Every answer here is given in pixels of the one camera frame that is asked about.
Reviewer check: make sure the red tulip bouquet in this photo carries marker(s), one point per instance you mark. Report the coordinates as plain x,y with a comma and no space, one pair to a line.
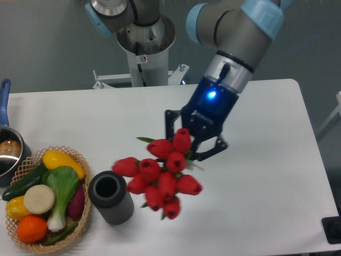
161,179

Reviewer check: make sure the purple sweet potato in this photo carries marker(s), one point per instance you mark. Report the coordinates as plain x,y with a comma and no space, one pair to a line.
76,206

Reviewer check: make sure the yellow bell pepper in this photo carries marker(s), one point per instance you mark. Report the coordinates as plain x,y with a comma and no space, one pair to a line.
16,210

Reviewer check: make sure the dark grey ribbed vase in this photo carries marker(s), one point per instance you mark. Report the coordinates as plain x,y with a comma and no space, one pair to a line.
107,192

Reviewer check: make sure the blue handled saucepan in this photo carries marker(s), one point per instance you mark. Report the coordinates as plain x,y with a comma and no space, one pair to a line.
14,150

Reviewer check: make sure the beige round disc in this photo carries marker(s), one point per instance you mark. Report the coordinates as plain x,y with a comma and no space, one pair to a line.
39,199

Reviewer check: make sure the dark green cucumber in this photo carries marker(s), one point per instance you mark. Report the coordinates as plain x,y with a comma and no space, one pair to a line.
20,187

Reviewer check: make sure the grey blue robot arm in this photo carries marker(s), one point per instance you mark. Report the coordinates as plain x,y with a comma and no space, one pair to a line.
241,32

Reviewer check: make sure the woven wicker basket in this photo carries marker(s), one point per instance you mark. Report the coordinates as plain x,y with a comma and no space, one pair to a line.
79,224

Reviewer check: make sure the orange fruit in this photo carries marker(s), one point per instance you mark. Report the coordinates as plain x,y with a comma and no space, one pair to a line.
31,229

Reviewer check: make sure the black device at table edge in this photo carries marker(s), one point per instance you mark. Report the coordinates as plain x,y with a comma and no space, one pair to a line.
331,227

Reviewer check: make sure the green bok choy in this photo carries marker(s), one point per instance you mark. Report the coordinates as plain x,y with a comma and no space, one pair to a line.
63,181

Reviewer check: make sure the green bean pod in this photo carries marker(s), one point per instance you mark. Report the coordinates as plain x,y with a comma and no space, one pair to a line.
61,236

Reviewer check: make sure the white frame at right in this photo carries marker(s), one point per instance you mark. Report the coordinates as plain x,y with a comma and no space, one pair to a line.
328,124

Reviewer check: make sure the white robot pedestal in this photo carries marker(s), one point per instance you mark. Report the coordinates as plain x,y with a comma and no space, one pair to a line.
147,51

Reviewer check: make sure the yellow squash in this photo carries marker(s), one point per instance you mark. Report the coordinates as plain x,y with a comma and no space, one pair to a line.
53,159

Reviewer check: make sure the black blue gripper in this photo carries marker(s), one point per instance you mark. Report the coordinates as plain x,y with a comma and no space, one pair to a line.
204,116

